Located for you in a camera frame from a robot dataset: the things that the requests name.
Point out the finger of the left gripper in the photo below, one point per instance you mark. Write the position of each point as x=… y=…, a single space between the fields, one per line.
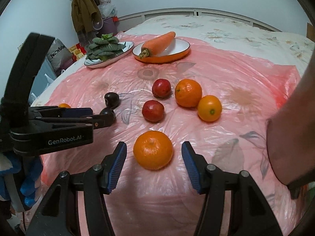
x=57 y=112
x=96 y=120

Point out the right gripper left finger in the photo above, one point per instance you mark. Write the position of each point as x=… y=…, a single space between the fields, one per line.
x=58 y=212

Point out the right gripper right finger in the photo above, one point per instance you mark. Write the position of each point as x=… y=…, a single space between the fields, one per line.
x=250 y=214

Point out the lone orange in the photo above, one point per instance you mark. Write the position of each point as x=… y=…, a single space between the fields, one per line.
x=64 y=105

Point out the dark plum back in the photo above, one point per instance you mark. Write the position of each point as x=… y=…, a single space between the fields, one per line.
x=112 y=100

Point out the red apple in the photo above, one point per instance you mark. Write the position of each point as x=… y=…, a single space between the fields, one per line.
x=161 y=88
x=153 y=111

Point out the large orange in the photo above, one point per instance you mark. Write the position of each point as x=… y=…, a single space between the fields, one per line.
x=188 y=93
x=153 y=150

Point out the small orange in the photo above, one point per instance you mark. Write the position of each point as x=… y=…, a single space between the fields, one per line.
x=209 y=108

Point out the person forearm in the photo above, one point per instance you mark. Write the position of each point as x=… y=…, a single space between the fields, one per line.
x=290 y=135

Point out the grey printed bag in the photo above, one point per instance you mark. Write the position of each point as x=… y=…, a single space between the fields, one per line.
x=58 y=54

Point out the grey plate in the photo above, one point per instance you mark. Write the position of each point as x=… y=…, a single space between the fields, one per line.
x=94 y=64

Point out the pile of green leaves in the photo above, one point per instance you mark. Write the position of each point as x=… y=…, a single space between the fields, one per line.
x=105 y=47

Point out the orange carrot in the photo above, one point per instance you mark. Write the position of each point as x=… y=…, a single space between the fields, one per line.
x=156 y=45

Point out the purple bin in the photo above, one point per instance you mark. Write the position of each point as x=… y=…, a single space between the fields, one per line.
x=108 y=27

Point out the olive green hanging coat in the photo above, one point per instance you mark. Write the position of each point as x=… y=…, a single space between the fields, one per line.
x=84 y=14

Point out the pink plastic sheet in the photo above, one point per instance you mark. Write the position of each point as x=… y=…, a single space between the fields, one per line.
x=163 y=202

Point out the floral bed quilt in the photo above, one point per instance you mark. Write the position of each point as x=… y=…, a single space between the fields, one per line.
x=277 y=47

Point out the wooden headboard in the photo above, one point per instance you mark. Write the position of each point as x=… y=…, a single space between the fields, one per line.
x=311 y=32

